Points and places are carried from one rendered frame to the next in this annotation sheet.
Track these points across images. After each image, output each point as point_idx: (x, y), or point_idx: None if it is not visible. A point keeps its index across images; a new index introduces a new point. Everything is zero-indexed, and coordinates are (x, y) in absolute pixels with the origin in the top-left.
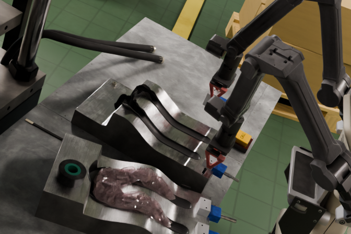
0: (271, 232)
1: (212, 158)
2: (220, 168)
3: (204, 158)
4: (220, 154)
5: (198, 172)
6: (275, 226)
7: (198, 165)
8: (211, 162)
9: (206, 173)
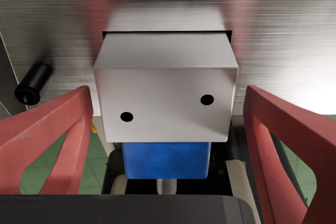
0: (228, 171)
1: (166, 115)
2: (150, 158)
3: (203, 21)
4: (252, 148)
5: (9, 42)
6: (227, 191)
7: (75, 19)
8: (109, 124)
9: (62, 89)
